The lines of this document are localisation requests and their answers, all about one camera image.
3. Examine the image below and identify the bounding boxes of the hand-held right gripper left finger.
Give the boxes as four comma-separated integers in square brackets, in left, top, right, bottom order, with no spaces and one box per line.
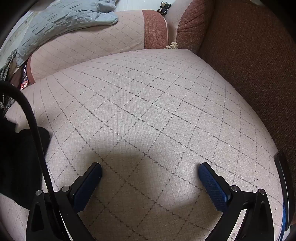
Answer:
[25,162,103,241]

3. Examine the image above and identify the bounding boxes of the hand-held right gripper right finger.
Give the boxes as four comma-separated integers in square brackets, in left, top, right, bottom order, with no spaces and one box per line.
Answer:
[198,162,281,241]

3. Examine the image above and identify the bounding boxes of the black pants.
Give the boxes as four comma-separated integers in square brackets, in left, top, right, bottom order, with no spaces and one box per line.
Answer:
[0,116,50,209]

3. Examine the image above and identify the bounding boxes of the colourful printed packet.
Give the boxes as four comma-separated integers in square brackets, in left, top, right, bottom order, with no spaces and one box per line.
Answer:
[20,65,29,91]

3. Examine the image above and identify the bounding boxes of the brown fabric sofa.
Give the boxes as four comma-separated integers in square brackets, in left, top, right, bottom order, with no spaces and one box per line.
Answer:
[177,0,296,176]

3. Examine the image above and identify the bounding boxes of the grey striped cloth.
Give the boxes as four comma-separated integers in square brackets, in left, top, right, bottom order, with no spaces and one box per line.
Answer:
[0,50,18,109]

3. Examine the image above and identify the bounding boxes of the pink cover with red band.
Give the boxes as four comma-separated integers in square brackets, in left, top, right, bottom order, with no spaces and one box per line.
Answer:
[26,9,168,85]

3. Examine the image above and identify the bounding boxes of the grey quilted blanket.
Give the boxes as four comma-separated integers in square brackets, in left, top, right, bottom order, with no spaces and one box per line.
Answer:
[16,0,119,67]

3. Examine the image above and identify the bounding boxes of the black sandals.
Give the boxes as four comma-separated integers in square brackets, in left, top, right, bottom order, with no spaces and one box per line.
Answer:
[157,1,170,16]

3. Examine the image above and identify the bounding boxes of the black strap with blue edge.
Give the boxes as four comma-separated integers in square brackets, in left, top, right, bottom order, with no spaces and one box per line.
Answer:
[274,152,290,234]

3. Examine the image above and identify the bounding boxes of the black cable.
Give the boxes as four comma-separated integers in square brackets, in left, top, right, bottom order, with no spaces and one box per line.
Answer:
[0,80,58,202]

